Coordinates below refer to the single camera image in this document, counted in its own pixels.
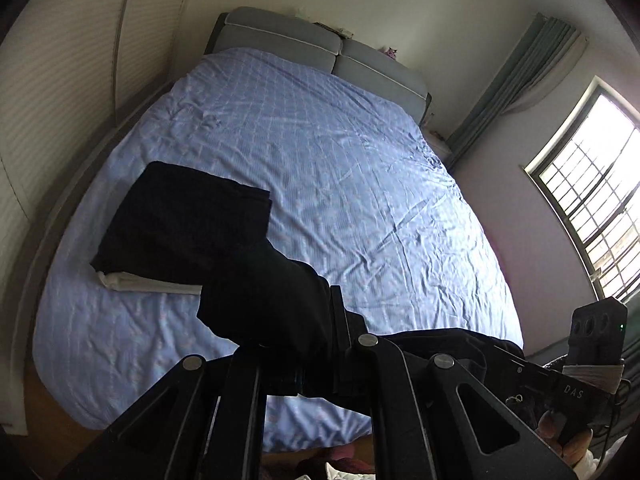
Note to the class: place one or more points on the pink slippers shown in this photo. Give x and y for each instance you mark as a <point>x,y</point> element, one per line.
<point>343,459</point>

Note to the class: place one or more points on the cream louvered wardrobe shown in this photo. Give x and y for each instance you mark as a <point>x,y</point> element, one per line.
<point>73,72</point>

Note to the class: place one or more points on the blue patterned bed sheet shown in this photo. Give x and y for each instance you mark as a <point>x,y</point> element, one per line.
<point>357,193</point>

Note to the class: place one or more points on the folded white garment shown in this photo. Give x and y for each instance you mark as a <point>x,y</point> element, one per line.
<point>126,282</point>

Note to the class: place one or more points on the barred window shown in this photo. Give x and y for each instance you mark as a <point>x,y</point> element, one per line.
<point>589,174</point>

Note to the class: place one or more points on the purple toy on headboard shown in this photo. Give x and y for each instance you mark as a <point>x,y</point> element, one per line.
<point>390,52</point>

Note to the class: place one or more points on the grey upholstered headboard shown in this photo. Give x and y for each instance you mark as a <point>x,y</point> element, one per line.
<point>317,46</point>

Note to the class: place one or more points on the green curtain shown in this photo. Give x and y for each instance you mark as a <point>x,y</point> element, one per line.
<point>547,52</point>

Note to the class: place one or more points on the white nightstand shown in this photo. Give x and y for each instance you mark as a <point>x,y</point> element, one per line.
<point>437,144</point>

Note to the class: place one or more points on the black shorts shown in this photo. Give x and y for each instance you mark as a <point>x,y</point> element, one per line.
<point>294,335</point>

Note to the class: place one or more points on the folded black garment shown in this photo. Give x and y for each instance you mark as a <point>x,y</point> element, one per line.
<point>176,222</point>

